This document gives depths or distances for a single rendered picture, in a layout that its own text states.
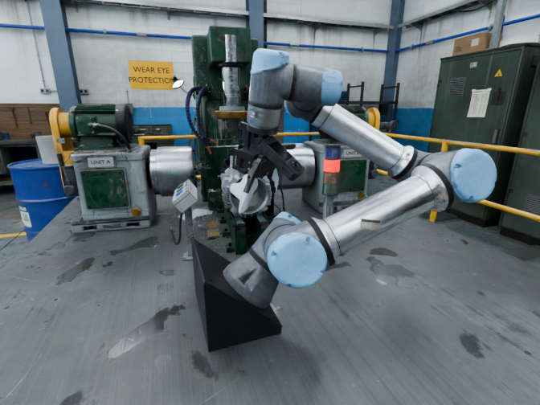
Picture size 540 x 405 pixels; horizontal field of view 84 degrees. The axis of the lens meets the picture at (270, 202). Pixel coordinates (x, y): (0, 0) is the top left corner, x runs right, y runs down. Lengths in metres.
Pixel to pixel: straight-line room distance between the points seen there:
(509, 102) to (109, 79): 6.11
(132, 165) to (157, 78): 5.22
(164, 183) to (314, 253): 1.02
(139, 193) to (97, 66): 5.38
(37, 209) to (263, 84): 2.83
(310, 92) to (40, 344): 0.86
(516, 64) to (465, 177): 3.46
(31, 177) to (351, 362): 2.90
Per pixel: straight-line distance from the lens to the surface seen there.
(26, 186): 3.27
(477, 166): 0.78
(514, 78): 4.16
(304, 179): 1.61
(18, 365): 0.95
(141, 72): 6.67
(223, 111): 1.56
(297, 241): 0.61
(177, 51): 6.73
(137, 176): 1.51
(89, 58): 6.81
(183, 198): 1.05
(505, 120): 4.15
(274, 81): 0.66
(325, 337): 0.84
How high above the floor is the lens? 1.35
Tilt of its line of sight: 17 degrees down
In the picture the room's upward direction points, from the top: straight up
